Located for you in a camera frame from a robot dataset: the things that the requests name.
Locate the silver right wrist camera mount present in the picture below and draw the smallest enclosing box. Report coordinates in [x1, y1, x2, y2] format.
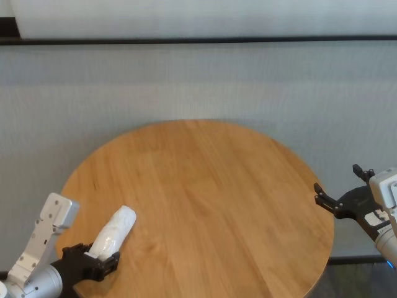
[368, 167, 397, 215]

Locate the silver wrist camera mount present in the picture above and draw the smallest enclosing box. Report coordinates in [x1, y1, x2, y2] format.
[7, 192, 81, 288]
[368, 167, 397, 215]

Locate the white plastic-wrapped sandbag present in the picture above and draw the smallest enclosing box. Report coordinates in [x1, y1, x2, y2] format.
[89, 204, 137, 260]

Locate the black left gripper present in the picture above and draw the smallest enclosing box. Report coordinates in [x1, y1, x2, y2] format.
[50, 243, 121, 298]

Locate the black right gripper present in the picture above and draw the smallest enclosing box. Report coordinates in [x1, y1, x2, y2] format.
[313, 163, 391, 240]

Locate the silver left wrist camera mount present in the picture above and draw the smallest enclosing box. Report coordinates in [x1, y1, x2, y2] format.
[7, 192, 81, 288]

